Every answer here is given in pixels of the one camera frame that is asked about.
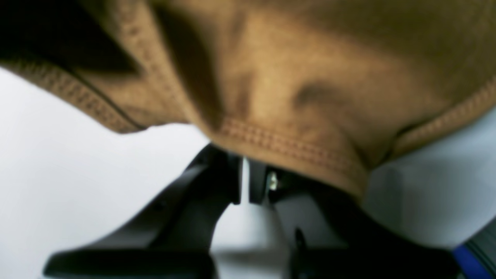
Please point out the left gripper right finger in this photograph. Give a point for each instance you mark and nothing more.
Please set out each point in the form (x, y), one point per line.
(330, 237)

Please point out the brown T-shirt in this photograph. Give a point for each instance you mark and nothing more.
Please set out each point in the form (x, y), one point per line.
(329, 89)

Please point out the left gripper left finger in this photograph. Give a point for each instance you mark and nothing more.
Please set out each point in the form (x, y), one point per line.
(170, 238)

